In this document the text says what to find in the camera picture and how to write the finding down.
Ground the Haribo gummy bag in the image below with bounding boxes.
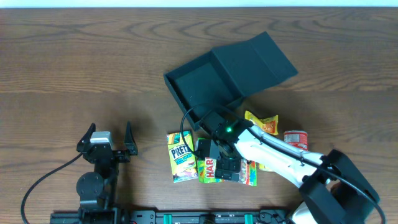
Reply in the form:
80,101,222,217
195,138,257,187

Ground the black gift box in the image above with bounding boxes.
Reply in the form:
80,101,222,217
164,32,298,130

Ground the red tin can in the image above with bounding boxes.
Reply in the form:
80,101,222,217
284,130,308,151

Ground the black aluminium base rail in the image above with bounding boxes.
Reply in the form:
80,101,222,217
50,208,293,224

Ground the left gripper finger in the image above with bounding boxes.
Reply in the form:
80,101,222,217
76,123,96,152
124,121,138,156

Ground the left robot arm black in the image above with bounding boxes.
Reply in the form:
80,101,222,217
76,122,138,212

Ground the yellow orange candy packet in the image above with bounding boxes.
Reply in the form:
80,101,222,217
244,111,279,136

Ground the yellow Mentos bottle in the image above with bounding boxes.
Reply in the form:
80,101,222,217
258,164,273,172

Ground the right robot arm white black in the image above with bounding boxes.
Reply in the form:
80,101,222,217
200,112,386,223

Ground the yellow Pretz snack box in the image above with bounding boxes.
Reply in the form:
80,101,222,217
167,131,198,183

